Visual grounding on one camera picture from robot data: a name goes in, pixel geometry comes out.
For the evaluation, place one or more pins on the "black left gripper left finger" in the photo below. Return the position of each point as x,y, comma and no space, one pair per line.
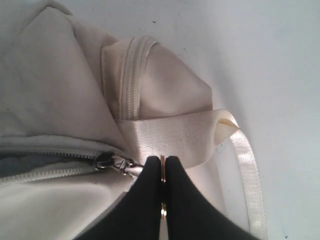
138,215

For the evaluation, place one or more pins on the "cream duffel bag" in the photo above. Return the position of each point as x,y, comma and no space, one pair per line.
80,113

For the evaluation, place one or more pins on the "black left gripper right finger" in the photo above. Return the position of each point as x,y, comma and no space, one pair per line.
189,215

